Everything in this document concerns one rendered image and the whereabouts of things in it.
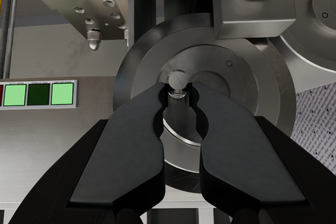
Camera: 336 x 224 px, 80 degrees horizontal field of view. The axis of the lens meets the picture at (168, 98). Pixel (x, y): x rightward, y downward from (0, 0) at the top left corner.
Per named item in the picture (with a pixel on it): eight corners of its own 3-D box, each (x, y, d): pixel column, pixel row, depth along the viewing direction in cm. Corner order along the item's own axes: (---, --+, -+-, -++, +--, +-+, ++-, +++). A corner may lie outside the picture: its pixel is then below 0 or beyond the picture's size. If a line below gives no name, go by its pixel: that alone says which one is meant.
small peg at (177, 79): (195, 82, 12) (176, 97, 11) (191, 91, 14) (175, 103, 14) (180, 64, 12) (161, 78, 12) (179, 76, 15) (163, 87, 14)
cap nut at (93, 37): (98, 30, 50) (98, 47, 50) (103, 36, 54) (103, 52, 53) (84, 30, 50) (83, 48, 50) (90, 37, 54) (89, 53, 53)
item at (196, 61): (257, 154, 14) (147, 139, 14) (246, 150, 16) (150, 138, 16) (264, 48, 15) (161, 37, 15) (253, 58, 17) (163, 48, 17)
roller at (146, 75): (273, 23, 16) (288, 173, 15) (213, 87, 42) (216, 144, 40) (130, 28, 17) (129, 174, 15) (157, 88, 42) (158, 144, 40)
